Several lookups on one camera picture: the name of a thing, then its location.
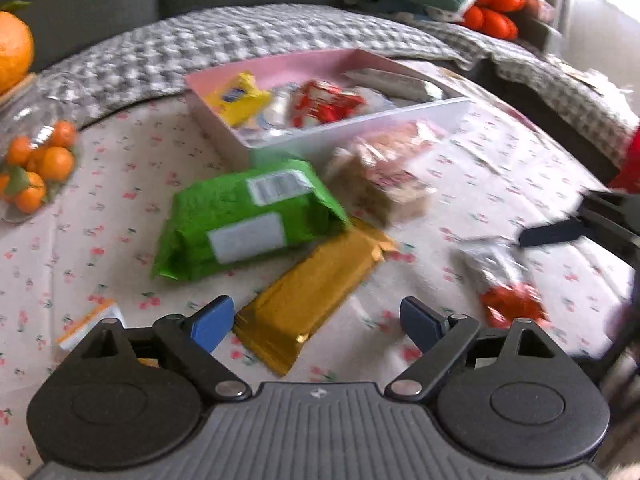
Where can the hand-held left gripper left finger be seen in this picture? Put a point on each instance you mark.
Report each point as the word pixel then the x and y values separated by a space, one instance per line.
pixel 212 322

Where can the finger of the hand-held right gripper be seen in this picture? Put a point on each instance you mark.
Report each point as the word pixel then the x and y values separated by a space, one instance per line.
pixel 550 232

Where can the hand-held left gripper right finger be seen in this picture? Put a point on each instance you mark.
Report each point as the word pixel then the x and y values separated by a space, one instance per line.
pixel 420 322

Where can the orange and white snack packet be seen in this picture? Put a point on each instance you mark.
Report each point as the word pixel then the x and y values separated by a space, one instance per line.
pixel 510 300

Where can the gold snack packet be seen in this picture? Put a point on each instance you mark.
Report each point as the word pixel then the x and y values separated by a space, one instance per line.
pixel 305 300

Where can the long white snack packet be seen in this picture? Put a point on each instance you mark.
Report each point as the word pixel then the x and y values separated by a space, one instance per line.
pixel 395 84

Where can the clear bread packet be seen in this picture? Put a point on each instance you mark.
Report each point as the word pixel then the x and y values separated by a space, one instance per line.
pixel 275 110

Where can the yellow snack packet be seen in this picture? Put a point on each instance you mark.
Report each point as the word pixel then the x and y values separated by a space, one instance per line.
pixel 237 95

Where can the red snack packet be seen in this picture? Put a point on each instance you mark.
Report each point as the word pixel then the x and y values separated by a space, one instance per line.
pixel 305 105
pixel 345 102

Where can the pink cardboard box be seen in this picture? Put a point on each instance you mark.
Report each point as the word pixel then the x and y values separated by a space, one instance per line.
pixel 320 62

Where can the red cloth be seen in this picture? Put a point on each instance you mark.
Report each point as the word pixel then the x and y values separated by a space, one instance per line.
pixel 627 160

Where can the green snack packet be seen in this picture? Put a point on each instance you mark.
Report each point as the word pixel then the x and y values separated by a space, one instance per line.
pixel 235 200

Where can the small orange white packet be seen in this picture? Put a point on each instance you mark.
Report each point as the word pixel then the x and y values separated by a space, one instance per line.
pixel 87 322

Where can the cherry print tablecloth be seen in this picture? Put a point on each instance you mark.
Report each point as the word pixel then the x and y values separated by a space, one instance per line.
pixel 100 260

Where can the brown cookie packet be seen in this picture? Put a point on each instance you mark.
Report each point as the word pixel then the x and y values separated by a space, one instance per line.
pixel 385 187

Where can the pink nut bar packet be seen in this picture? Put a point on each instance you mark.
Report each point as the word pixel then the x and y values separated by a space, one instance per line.
pixel 395 142

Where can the orange plush toy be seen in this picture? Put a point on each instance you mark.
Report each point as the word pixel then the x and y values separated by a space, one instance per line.
pixel 495 22

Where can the pile of small oranges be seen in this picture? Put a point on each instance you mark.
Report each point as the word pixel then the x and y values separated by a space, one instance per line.
pixel 55 162

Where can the grey checked blanket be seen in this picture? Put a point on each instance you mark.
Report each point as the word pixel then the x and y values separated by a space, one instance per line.
pixel 200 40

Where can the large orange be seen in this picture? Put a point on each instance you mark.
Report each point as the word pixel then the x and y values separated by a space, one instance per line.
pixel 12 50

